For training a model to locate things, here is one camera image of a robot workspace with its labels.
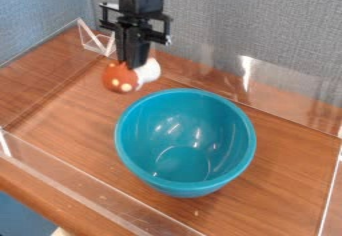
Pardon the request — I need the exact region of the clear acrylic left wall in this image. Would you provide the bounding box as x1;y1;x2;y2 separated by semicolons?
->
0;17;82;68

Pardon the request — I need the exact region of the clear acrylic right wall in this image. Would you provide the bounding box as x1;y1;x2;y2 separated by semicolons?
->
317;147;342;236

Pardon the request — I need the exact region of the clear acrylic back wall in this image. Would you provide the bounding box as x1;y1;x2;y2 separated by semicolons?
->
88;19;342;138

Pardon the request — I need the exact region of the clear acrylic wall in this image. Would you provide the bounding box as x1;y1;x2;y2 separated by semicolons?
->
0;128;206;236
317;147;342;236
0;17;82;68
88;19;342;138

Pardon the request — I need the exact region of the clear acrylic front wall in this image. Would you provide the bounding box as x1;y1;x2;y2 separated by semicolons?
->
0;128;206;236

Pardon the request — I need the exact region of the clear acrylic corner bracket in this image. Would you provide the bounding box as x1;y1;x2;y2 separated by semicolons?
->
78;19;116;57

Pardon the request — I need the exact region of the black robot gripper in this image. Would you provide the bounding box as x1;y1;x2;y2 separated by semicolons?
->
99;0;173;69

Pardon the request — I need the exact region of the blue plastic bowl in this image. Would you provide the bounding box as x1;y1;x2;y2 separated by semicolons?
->
114;88;257;198

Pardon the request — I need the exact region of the brown and white toy mushroom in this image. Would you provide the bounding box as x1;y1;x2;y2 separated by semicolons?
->
103;58;162;94

